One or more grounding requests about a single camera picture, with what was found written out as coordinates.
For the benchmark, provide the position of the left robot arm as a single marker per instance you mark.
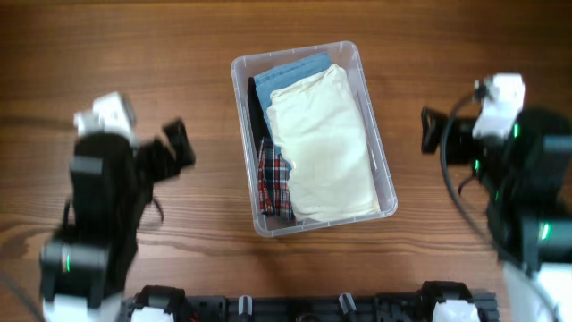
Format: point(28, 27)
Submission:
point(84, 265)

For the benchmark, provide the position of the black cloth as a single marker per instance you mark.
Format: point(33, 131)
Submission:
point(257, 122)

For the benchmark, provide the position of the cream cloth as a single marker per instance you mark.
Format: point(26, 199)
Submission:
point(317, 126)

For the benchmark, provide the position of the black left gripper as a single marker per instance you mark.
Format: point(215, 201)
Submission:
point(167, 163)

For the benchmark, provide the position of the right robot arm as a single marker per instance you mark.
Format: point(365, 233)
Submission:
point(529, 224)

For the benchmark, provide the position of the blue denim jeans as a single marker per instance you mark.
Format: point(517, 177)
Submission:
point(283, 76)

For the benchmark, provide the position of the clear plastic storage bin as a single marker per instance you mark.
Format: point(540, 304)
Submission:
point(346, 55)

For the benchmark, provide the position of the plaid cloth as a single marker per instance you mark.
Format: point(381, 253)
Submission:
point(273, 175)

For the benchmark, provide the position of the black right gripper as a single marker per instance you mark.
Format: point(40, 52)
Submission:
point(459, 129)

